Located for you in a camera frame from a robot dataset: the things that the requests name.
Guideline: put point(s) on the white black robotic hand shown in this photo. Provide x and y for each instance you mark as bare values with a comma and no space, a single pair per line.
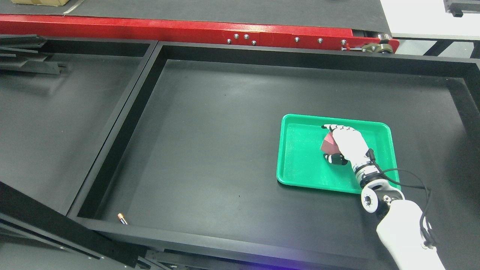
352,148

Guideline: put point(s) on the pink block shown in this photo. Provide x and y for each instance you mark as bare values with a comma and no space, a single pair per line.
329,145

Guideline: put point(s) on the green plastic tray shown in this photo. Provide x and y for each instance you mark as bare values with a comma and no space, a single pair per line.
301,162

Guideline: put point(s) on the black metal shelf right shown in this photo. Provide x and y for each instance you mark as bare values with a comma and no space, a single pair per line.
191,163

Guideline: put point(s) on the black metal shelf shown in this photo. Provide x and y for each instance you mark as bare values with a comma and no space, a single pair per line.
55,119
191,163

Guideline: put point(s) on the black metal shelf left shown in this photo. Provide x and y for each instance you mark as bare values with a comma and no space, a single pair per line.
55,119

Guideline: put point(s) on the red conveyor frame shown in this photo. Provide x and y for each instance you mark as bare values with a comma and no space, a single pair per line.
227,33

